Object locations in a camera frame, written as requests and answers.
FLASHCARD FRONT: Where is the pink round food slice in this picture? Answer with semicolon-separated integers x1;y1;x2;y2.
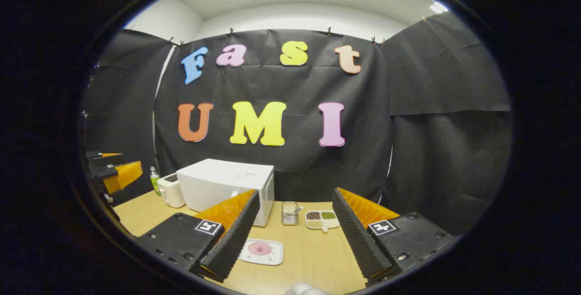
248;242;273;256

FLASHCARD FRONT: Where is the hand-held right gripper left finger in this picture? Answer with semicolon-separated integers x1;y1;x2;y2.
135;189;261;283

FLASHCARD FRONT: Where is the white microwave oven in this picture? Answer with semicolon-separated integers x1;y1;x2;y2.
176;158;275;227

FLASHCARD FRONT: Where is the white toaster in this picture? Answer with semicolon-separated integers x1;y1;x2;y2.
157;172;187;208

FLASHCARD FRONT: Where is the white divided condiment dish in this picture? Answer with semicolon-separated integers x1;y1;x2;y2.
305;210;340;233

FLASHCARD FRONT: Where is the black backdrop cloth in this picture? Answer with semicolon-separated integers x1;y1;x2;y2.
82;11;513;236

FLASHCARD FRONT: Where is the white square plate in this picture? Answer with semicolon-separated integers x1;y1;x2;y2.
238;238;284;266

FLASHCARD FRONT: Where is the metal wire basket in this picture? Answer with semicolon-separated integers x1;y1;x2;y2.
281;202;304;226

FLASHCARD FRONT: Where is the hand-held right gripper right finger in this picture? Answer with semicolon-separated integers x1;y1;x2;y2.
332;187;458;286

